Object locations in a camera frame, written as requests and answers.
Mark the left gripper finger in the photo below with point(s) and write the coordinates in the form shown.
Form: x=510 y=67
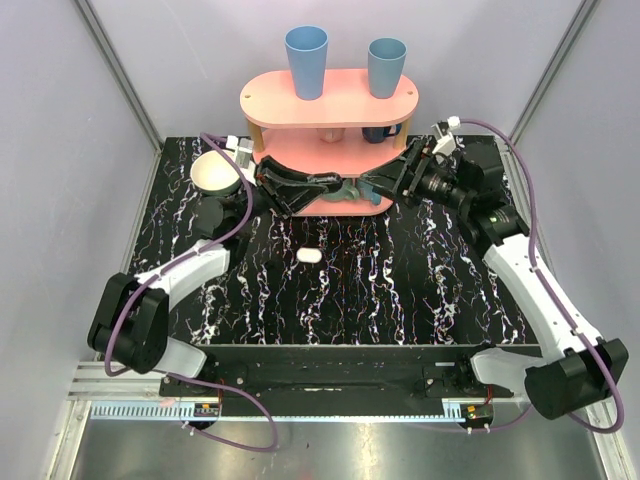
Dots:
x=288 y=175
x=289 y=198

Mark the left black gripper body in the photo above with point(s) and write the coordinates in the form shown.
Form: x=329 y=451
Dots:
x=262 y=182

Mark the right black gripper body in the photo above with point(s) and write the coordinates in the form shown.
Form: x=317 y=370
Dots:
x=417 y=160

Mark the white earbuds charging case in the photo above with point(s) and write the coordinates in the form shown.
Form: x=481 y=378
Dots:
x=309 y=255

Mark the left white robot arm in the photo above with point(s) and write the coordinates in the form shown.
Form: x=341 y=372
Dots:
x=131 y=324

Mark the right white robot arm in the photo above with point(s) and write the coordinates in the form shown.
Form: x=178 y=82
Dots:
x=577 y=367

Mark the light blue mug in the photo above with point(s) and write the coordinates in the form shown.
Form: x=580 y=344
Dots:
x=367 y=193

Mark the teal green mug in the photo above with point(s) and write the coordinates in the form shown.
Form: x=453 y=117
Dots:
x=347 y=192

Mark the navy blue mug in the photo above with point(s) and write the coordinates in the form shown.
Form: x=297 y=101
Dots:
x=377 y=135

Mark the white green bowl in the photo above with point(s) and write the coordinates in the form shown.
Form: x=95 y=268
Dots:
x=213 y=175

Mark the pink three-tier shelf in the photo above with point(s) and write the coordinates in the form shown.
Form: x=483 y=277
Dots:
x=284 y=126

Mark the pink mug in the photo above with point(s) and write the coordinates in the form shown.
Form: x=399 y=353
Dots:
x=331 y=135

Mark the blue cup right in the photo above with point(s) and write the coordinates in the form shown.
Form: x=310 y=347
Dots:
x=386 y=58

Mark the black marble mat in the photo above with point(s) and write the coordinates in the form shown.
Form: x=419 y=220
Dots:
x=404 y=277

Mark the tall blue cup left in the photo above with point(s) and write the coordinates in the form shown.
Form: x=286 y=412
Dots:
x=306 y=48

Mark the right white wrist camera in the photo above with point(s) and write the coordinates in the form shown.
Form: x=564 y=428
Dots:
x=445 y=138

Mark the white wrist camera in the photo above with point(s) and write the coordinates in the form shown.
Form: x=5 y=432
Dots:
x=445 y=138
x=241 y=149

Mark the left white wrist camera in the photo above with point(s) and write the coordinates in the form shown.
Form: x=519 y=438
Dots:
x=241 y=149

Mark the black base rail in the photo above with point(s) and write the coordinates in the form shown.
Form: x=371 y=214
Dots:
x=349 y=381

